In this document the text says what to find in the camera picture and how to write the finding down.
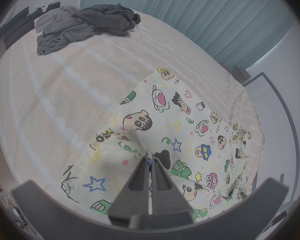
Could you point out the black garment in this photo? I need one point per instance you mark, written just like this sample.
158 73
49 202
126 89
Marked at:
107 19

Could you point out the white printed pyjama top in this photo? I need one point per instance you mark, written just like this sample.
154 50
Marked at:
190 124

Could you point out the grey and white garment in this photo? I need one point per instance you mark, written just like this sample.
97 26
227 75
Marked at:
52 19

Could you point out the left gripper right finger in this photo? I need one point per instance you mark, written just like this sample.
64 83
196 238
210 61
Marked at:
175 204

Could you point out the dark grey garment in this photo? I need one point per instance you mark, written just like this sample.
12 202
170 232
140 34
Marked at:
62 39

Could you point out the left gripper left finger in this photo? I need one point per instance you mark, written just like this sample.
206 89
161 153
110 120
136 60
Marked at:
125 204

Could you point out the blue-green curtain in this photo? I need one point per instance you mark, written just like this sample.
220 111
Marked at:
215 16

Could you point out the grey bedside table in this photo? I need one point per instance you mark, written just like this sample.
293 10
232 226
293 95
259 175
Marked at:
236 71

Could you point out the bed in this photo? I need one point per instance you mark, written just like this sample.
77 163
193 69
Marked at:
77 96

